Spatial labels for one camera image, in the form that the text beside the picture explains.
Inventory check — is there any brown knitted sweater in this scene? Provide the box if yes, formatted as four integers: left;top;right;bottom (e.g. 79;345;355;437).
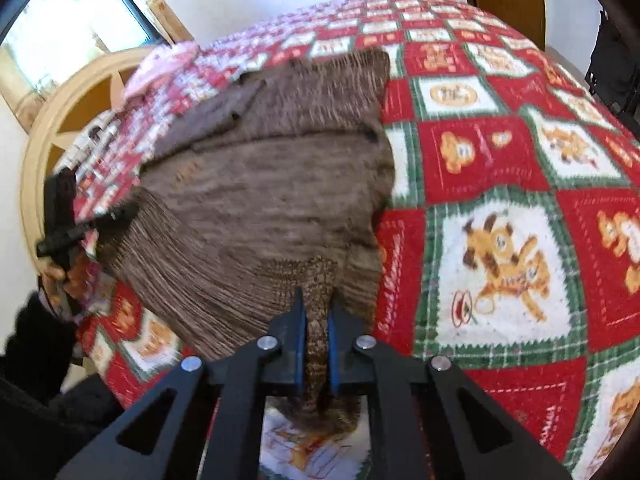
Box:
96;48;395;434

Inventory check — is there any window with dark frame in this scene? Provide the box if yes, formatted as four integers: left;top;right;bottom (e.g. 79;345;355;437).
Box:
1;0;168;89

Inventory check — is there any red patchwork bear blanket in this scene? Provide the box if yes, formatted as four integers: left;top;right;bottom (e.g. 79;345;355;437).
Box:
75;0;639;479

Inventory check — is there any patterned beige pillow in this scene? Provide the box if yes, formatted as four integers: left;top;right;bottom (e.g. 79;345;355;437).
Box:
53;110;119;174

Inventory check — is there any person's left hand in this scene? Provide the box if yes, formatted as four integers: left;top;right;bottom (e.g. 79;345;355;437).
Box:
40;250;90;313

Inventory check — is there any beige patterned curtain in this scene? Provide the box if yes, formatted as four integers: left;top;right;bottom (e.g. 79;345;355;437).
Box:
134;0;194;44

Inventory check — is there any pink pillow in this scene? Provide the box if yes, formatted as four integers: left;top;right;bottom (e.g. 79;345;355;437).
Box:
122;41;201;102

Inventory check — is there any cream wooden headboard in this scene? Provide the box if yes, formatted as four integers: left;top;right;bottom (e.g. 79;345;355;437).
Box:
18;46;153;270

